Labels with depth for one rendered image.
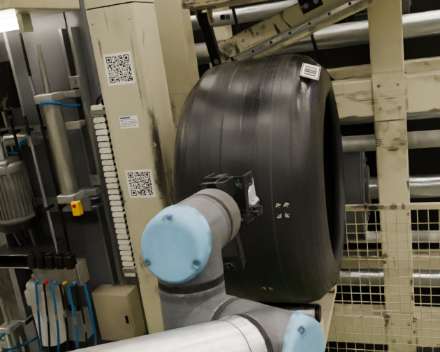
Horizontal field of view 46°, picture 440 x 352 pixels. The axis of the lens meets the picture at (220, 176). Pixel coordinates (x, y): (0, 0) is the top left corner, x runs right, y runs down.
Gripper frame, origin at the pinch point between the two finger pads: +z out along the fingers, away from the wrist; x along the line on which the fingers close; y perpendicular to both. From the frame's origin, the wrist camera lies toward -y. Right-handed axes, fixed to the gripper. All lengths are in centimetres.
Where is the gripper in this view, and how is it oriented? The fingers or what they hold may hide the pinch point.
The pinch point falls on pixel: (248, 202)
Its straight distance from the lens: 99.1
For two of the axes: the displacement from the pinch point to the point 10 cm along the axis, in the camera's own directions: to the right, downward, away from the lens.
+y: -1.0, -9.9, -1.4
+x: -9.4, 0.4, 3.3
